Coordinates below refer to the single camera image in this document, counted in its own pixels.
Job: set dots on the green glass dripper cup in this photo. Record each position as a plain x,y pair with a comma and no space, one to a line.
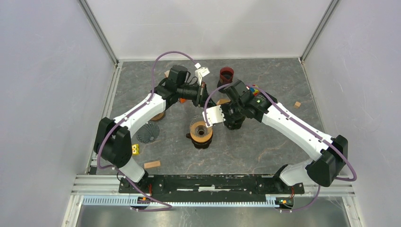
234,124

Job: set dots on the small wooden cube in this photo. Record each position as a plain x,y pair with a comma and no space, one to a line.
297,105

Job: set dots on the brown paper coffee filter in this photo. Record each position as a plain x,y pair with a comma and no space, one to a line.
222,101

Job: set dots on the yellow green toy figure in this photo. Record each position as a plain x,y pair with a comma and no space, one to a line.
135,149

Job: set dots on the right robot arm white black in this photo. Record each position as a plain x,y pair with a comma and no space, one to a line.
326,154

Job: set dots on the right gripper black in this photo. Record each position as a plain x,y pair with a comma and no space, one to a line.
223,107

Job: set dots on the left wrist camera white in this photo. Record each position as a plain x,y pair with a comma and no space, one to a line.
200,73

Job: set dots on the brown glass dripper cup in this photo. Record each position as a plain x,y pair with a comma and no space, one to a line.
200,145

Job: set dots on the dark red black carafe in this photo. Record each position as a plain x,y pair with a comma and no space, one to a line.
226,76

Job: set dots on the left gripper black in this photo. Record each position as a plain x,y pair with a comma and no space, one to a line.
202,96

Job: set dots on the clear glass dripper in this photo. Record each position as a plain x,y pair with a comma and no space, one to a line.
199,131

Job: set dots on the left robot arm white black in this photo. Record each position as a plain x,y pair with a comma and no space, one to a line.
113,137

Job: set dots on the flat wooden block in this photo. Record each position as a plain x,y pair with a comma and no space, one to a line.
152,164

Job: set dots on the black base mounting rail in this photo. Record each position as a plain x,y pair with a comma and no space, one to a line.
216,188

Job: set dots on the grey ribbed dripper cone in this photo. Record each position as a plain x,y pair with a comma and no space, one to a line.
148,133

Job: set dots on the colourful toy block stack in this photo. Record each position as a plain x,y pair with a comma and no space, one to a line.
254,90

